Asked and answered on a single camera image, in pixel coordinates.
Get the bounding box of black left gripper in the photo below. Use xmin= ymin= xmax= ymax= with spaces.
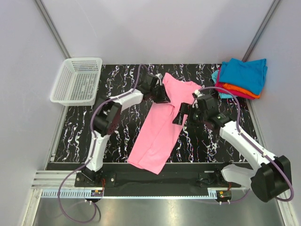
xmin=150 ymin=84 xmax=171 ymax=104

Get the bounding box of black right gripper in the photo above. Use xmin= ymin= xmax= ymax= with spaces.
xmin=172 ymin=103 xmax=207 ymax=129

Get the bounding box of pink t shirt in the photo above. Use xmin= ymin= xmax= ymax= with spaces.
xmin=127 ymin=73 xmax=201 ymax=174

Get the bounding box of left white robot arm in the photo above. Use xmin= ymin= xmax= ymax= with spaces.
xmin=76 ymin=84 xmax=170 ymax=186

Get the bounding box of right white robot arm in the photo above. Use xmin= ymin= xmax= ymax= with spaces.
xmin=173 ymin=103 xmax=294 ymax=202

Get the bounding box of black marbled table mat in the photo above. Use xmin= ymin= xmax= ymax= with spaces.
xmin=47 ymin=64 xmax=261 ymax=170

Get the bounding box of cyan folded t shirt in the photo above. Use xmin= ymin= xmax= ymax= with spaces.
xmin=211 ymin=69 xmax=233 ymax=99

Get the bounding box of orange folded t shirt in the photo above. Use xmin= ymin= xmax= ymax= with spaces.
xmin=222 ymin=83 xmax=261 ymax=100

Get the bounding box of magenta folded t shirt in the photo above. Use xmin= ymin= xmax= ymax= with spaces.
xmin=214 ymin=68 xmax=256 ymax=100

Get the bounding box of blue folded t shirt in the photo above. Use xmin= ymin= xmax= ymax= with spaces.
xmin=219 ymin=58 xmax=268 ymax=95

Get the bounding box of white plastic basket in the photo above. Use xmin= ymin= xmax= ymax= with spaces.
xmin=50 ymin=57 xmax=103 ymax=106

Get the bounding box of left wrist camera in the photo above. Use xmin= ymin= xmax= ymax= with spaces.
xmin=143 ymin=73 xmax=163 ymax=89

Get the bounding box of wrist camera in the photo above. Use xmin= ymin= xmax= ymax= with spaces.
xmin=143 ymin=73 xmax=163 ymax=89
xmin=192 ymin=90 xmax=219 ymax=117

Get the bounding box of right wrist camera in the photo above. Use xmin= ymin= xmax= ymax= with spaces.
xmin=192 ymin=90 xmax=219 ymax=117

